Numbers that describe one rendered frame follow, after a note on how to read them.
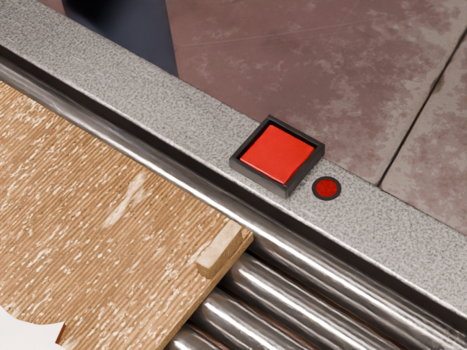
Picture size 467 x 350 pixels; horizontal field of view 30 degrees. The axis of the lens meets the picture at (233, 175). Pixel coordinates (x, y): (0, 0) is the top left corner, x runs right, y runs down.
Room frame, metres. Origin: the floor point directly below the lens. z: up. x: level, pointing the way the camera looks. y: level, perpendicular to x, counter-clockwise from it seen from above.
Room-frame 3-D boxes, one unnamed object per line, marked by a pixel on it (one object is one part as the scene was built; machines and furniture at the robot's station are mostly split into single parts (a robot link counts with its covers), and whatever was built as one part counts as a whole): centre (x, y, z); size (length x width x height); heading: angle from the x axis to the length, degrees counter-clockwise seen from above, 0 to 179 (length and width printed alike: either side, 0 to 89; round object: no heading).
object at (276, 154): (0.56, -0.05, 0.92); 0.06 x 0.06 x 0.01; 48
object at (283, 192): (0.56, -0.05, 0.92); 0.08 x 0.08 x 0.02; 48
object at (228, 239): (0.44, 0.02, 0.95); 0.06 x 0.02 x 0.03; 138
